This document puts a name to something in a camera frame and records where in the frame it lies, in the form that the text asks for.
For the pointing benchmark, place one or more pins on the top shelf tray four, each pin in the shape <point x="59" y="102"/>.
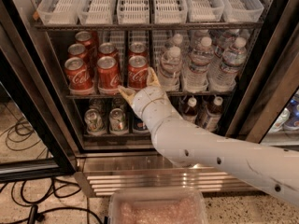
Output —
<point x="170" y="11"/>

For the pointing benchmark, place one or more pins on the brown tea bottle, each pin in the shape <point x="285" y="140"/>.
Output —
<point x="211" y="114"/>
<point x="189" y="110"/>

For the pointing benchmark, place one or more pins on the left brown tea bottle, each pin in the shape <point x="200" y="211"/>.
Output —
<point x="189" y="110"/>

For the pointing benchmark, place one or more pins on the left green soda can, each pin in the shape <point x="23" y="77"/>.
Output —
<point x="94" y="123"/>

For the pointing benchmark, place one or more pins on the green soda can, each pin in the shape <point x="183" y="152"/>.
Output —
<point x="117" y="122"/>
<point x="94" y="123"/>

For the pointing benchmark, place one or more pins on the front left water bottle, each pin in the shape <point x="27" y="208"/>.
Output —
<point x="169" y="69"/>

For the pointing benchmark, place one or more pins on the top shelf tray two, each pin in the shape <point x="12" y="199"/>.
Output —
<point x="95" y="12"/>

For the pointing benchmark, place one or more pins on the right glass fridge door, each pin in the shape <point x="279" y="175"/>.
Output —
<point x="270" y="78"/>

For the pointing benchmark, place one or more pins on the open fridge door left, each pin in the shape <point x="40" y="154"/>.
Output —
<point x="26" y="69"/>

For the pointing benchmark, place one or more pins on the steel fridge bottom grille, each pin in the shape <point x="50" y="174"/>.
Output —
<point x="102" y="174"/>

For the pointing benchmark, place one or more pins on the rear left water bottle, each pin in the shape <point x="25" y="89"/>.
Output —
<point x="174" y="41"/>

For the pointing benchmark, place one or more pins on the left pepsi can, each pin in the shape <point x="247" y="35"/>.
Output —
<point x="139" y="126"/>

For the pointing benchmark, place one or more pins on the top shelf tray three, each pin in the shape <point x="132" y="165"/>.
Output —
<point x="133" y="11"/>

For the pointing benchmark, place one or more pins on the coke can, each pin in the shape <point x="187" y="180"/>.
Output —
<point x="86" y="39"/>
<point x="79" y="50"/>
<point x="108" y="49"/>
<point x="137" y="72"/>
<point x="77" y="72"/>
<point x="137" y="49"/>
<point x="109" y="76"/>

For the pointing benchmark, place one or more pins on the water bottle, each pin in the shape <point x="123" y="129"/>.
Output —
<point x="222" y="75"/>
<point x="198" y="61"/>
<point x="174" y="41"/>
<point x="169" y="69"/>

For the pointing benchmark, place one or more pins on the front middle water bottle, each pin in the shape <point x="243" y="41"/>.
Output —
<point x="198" y="61"/>

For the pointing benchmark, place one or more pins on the top shelf tray five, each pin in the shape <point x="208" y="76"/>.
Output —
<point x="204" y="10"/>

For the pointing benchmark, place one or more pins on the front right water bottle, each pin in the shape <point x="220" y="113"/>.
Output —
<point x="222" y="75"/>

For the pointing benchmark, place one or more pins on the right brown tea bottle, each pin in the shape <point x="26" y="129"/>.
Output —
<point x="211" y="114"/>

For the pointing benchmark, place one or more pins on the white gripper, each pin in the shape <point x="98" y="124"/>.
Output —
<point x="149" y="97"/>

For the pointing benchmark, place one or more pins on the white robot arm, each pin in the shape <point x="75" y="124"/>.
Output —
<point x="272" y="170"/>

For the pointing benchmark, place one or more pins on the top shelf tray six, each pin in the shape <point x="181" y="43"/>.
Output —
<point x="242" y="10"/>

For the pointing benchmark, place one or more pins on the clear plastic bin foreground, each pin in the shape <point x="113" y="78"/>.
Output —
<point x="157" y="206"/>

